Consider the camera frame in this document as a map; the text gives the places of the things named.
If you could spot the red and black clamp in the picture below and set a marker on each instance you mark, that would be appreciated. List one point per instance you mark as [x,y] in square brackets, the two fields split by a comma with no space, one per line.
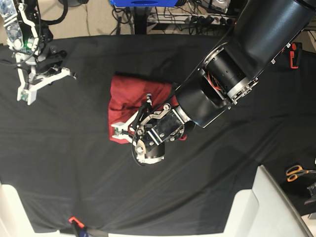
[295,54]

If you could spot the red long-sleeve shirt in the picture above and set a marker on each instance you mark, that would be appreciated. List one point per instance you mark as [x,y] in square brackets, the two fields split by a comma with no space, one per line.
[127,95]

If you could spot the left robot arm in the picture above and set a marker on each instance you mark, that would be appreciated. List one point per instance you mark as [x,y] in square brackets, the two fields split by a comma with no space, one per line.
[228,72]

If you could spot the blue plastic box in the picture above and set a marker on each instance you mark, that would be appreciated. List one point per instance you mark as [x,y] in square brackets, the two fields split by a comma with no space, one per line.
[143,3]

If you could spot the black table cloth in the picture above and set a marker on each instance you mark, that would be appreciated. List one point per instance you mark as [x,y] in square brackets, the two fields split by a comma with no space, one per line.
[57,153]

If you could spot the white table frame right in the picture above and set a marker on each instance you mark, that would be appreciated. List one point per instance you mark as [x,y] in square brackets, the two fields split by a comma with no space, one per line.
[264,211]

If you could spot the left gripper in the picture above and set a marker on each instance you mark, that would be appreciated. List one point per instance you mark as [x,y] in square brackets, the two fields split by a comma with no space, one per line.
[148,131]

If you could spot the black stand post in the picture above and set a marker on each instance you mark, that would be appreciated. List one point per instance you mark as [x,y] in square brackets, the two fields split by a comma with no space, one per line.
[140,16]

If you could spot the yellow-handled scissors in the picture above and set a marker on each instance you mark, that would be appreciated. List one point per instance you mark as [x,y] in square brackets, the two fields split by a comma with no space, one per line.
[296,171]

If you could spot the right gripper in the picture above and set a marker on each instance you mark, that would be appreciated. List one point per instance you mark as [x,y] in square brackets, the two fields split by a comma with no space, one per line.
[28,37]

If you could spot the blue clamp at bottom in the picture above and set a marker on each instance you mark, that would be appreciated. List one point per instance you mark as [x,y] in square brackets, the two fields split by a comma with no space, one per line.
[79,229]

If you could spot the white power strip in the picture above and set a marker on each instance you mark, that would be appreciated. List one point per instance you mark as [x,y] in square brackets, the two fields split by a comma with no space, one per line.
[182,18]

